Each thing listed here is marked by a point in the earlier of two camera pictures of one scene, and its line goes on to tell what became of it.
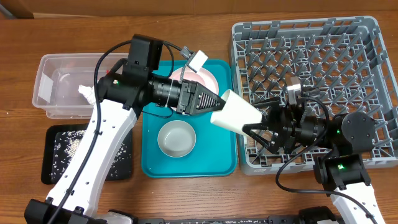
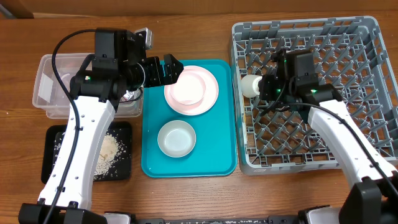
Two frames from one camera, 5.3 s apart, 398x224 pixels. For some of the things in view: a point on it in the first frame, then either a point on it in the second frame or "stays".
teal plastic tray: [214, 154] stays
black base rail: [271, 219] stays
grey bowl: [176, 138] stays
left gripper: [190, 106] to [157, 78]
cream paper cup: [236, 112] to [250, 86]
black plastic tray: [60, 142] stays
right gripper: [282, 122] to [263, 86]
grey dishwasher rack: [344, 60] stays
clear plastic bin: [58, 77] stays
